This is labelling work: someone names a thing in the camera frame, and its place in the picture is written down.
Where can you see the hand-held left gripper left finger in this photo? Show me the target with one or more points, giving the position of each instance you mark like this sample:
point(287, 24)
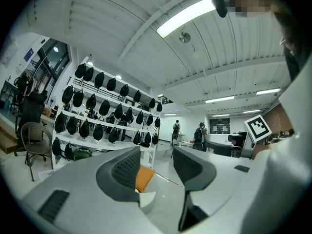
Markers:
point(85, 179)

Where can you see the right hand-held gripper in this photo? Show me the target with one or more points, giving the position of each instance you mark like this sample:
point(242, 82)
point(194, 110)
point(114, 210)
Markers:
point(258, 128)

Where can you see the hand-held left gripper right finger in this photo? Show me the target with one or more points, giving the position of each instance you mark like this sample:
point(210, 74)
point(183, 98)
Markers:
point(219, 179)

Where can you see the orange storage bin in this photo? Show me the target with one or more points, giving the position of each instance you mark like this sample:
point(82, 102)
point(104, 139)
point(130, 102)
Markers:
point(143, 180)

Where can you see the long ceiling light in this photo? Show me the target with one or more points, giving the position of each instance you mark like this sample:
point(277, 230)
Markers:
point(220, 99)
point(186, 16)
point(251, 111)
point(268, 91)

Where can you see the dark green bag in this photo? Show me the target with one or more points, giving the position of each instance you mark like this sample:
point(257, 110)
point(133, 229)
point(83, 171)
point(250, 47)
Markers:
point(82, 153)

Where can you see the dark curved counter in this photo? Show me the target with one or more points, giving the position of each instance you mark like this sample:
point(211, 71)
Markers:
point(219, 148)

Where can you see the white metal shelf rack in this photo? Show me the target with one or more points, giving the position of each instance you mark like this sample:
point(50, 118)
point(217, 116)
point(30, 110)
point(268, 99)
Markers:
point(107, 145)

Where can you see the person's white shirt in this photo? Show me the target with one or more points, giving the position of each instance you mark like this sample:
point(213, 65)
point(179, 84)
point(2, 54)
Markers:
point(280, 179)

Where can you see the brown wicker chair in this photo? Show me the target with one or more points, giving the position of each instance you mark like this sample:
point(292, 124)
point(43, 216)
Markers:
point(36, 140)

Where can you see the rows of black caps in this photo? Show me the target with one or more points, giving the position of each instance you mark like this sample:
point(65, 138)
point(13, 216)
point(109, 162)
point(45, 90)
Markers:
point(104, 107)

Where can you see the black office chair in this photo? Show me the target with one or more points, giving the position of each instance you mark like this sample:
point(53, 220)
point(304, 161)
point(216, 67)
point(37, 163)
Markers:
point(30, 108)

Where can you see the round metal ceiling fixture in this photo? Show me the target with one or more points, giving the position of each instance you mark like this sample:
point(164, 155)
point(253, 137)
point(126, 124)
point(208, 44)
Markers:
point(184, 37)

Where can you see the black wall board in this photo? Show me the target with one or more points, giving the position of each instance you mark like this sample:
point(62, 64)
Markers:
point(220, 126)

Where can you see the glass door with black frame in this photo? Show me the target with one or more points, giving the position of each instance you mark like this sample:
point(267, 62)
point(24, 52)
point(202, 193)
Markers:
point(54, 64)

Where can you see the black head-worn camera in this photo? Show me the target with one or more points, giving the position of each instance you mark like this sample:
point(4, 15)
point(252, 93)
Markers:
point(220, 5)

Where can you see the blue wall poster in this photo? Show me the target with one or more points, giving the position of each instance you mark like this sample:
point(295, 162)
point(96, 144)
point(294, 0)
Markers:
point(28, 55)

